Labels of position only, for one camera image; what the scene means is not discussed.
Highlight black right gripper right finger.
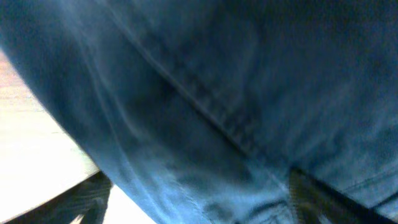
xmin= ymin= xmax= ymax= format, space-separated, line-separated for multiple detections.
xmin=289 ymin=167 xmax=395 ymax=224

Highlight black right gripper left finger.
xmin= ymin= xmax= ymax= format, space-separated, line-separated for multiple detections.
xmin=6 ymin=172 xmax=113 ymax=224

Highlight dark blue denim shorts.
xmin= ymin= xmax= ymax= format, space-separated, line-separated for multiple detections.
xmin=1 ymin=0 xmax=397 ymax=223

